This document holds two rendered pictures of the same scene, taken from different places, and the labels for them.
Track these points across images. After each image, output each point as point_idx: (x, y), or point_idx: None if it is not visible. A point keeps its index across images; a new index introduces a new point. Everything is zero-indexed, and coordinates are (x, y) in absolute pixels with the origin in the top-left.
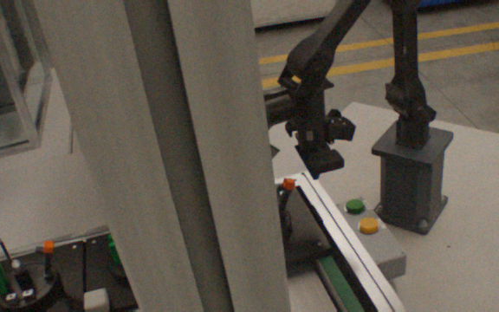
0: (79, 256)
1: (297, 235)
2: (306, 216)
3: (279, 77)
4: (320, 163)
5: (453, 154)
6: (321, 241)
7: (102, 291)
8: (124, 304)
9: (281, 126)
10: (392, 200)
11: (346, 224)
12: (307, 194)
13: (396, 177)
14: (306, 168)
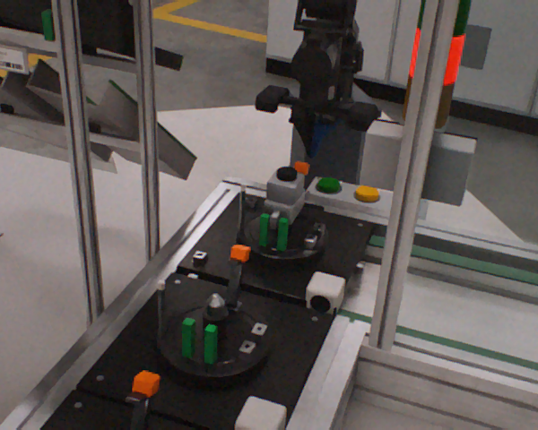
0: (111, 408)
1: (328, 228)
2: (305, 210)
3: (296, 21)
4: (370, 115)
5: (285, 131)
6: (357, 222)
7: (257, 400)
8: (290, 399)
9: (51, 166)
10: (327, 176)
11: (346, 202)
12: (264, 196)
13: (335, 143)
14: (161, 195)
